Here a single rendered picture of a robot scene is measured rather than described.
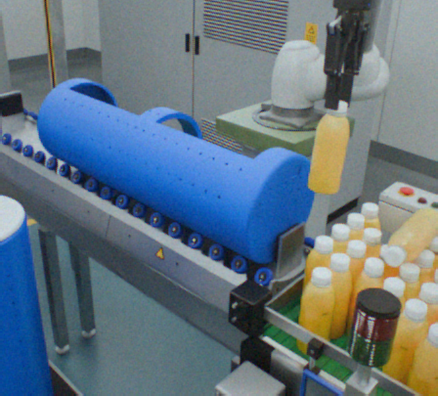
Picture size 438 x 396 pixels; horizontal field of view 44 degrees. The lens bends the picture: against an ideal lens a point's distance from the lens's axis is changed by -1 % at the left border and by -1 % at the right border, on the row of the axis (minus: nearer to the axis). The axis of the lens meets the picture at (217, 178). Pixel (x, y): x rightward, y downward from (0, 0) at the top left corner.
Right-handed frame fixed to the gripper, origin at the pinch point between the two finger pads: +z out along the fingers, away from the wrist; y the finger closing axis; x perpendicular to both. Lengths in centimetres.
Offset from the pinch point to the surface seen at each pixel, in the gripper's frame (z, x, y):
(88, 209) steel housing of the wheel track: 51, -77, 9
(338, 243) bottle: 34.9, 3.6, -3.6
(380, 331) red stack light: 24, 32, 36
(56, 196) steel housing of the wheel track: 52, -94, 10
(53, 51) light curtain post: 14, -156, -28
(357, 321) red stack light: 24, 29, 36
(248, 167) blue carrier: 20.2, -16.9, 6.1
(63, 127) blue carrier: 25, -84, 13
